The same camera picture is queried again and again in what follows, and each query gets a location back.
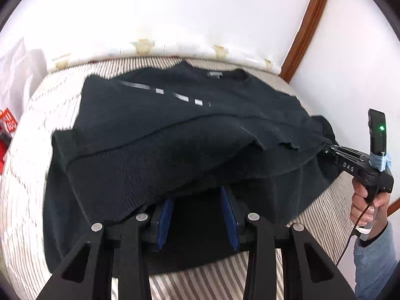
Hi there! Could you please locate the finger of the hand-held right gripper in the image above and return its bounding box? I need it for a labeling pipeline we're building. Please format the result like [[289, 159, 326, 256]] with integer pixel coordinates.
[[317, 149, 364, 166], [325, 145, 371, 162]]

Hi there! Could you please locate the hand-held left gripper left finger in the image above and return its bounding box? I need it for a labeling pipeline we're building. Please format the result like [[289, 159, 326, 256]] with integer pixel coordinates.
[[36, 197, 175, 300]]

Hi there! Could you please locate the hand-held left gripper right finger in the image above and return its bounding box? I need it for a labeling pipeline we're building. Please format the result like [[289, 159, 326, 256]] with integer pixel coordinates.
[[219, 186, 358, 300]]

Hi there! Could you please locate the black sweatshirt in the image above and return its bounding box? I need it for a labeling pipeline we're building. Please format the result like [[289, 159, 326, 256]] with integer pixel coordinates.
[[42, 61, 340, 280]]

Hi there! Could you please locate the person's right forearm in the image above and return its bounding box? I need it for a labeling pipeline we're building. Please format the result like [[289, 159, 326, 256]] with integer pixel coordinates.
[[353, 222, 400, 300]]

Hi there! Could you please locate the person's right hand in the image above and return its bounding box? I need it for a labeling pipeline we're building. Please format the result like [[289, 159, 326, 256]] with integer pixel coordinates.
[[350, 182, 390, 237]]

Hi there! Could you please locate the brown wooden baseboard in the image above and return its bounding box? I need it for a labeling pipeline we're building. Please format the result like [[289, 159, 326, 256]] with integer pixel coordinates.
[[387, 194, 400, 217]]

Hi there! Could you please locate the striped table cover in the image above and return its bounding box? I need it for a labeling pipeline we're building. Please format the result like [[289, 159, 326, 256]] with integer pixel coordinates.
[[0, 54, 369, 300]]

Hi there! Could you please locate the red paper bag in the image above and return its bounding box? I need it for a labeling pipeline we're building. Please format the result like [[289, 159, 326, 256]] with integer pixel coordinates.
[[0, 140, 10, 176]]

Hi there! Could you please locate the white printed roll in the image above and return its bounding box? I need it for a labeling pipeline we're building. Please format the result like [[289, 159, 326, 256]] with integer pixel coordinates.
[[47, 37, 283, 76]]

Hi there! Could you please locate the small red white bag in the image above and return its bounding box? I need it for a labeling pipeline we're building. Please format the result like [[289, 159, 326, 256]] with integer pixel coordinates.
[[0, 108, 18, 141]]

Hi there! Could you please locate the white plastic bag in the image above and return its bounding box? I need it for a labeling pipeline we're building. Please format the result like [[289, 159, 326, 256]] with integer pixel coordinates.
[[0, 37, 47, 113]]

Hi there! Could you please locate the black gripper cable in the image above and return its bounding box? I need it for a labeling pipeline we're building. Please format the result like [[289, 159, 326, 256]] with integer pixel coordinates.
[[336, 204, 376, 266]]

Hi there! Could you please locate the brown wooden door frame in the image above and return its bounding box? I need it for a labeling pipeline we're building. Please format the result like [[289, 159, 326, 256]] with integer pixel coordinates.
[[278, 0, 335, 83]]

